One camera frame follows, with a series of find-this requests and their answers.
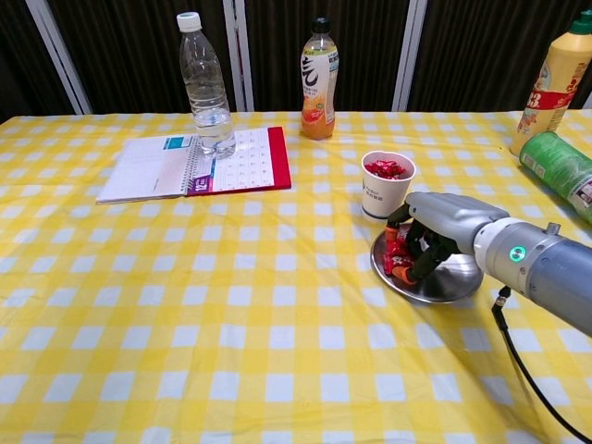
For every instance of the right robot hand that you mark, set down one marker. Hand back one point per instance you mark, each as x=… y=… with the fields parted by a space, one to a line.
x=453 y=217

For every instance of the red candy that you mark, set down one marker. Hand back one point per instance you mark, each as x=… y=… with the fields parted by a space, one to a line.
x=377 y=167
x=397 y=170
x=398 y=245
x=397 y=267

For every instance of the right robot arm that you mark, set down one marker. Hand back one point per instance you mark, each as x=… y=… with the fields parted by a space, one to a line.
x=555 y=273

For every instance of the white paper cup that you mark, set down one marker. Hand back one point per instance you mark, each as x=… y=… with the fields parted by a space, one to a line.
x=384 y=199

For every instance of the round metal plate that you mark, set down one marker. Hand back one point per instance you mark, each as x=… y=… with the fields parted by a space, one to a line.
x=444 y=282

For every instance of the green chips can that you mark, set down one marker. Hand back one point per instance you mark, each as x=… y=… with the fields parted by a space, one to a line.
x=559 y=166

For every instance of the black pleated partition panel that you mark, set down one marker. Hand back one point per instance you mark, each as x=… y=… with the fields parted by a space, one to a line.
x=139 y=55
x=485 y=55
x=370 y=55
x=18 y=55

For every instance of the yellow squeeze bottle green cap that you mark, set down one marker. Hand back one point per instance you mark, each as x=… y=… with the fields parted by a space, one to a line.
x=555 y=83

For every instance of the orange juice bottle black cap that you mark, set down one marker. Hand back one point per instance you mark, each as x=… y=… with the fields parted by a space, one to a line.
x=319 y=115

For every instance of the clear water bottle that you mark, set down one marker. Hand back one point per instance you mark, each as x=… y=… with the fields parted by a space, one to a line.
x=208 y=102

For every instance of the yellow white checked tablecloth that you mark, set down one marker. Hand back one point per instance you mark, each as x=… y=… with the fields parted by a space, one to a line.
x=185 y=324

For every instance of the spiral calendar notebook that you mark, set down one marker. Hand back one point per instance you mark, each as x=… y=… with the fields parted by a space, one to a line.
x=152 y=171

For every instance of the white partition post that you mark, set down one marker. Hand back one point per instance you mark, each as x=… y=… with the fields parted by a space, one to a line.
x=61 y=60
x=233 y=46
x=409 y=55

